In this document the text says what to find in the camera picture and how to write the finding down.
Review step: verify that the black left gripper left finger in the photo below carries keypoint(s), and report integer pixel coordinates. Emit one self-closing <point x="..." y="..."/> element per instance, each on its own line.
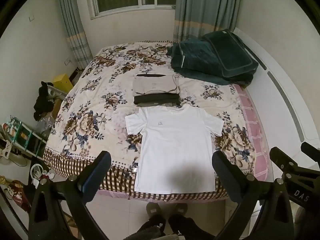
<point x="46" y="218"/>

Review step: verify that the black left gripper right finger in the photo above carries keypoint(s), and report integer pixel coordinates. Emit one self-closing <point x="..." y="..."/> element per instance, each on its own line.
<point x="275" y="219"/>

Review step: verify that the white t-shirt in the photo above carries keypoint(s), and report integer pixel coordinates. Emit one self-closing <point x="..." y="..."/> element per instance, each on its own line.
<point x="176" y="151"/>

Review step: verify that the black clothes pile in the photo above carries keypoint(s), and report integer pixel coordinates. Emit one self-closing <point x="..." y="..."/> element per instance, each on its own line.
<point x="43" y="103"/>

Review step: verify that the pink checked bed sheet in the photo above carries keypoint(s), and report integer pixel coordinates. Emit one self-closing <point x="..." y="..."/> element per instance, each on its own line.
<point x="255" y="134"/>

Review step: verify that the white headphones on floor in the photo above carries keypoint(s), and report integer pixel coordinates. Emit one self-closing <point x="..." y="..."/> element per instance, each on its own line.
<point x="38" y="173"/>

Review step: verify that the white bed headboard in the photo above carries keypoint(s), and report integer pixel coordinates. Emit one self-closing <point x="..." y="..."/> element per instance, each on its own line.
<point x="284" y="115"/>

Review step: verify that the red bag on floor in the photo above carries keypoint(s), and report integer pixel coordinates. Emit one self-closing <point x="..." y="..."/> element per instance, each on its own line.
<point x="16" y="191"/>

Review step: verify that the floral bed quilt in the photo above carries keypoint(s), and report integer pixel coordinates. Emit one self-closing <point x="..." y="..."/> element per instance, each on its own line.
<point x="92" y="119"/>

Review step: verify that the left slipper foot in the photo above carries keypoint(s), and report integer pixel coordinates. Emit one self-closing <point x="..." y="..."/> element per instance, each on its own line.
<point x="154" y="212"/>

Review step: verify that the slipper foot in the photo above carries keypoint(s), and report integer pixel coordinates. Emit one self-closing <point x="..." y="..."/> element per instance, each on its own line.
<point x="154" y="212"/>
<point x="180" y="209"/>

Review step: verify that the green white shelf rack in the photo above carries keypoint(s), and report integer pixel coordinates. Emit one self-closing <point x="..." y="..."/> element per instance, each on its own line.
<point x="24" y="138"/>

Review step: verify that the right slipper foot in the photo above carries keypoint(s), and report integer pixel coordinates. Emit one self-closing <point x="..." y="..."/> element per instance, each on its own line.
<point x="180" y="209"/>

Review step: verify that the yellow box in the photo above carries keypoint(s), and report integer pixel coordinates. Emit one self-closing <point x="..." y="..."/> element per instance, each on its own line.
<point x="63" y="83"/>

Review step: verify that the beige folded garment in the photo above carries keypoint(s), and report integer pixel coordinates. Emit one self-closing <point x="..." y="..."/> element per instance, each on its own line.
<point x="145" y="84"/>

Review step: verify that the black folded garment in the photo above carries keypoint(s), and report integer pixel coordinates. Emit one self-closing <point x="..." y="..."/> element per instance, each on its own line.
<point x="160" y="98"/>

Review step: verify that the dark green pillow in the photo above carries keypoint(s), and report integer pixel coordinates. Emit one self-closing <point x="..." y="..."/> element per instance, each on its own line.
<point x="235" y="62"/>

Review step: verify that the left grey-green curtain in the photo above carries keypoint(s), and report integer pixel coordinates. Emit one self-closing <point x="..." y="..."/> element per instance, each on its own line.
<point x="74" y="31"/>

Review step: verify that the grey-green curtain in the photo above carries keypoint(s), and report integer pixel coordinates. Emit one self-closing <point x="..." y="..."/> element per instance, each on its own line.
<point x="74" y="31"/>
<point x="195" y="18"/>

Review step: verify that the dark green blanket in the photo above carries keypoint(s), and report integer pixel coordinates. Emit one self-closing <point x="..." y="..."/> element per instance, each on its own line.
<point x="195" y="59"/>

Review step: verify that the right grey-green curtain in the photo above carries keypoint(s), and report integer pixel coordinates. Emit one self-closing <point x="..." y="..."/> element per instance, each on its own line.
<point x="195" y="18"/>

